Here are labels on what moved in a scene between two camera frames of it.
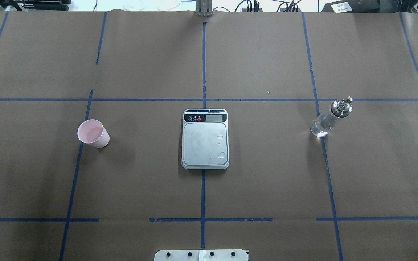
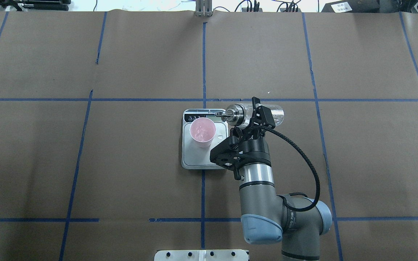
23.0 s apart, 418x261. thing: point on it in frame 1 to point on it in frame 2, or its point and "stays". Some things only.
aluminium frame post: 203,8 stays
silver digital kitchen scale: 205,139 stays
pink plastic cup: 92,132 to 202,131
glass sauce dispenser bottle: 324,124 to 240,115
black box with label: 353,6 stays
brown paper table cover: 297,136 stays
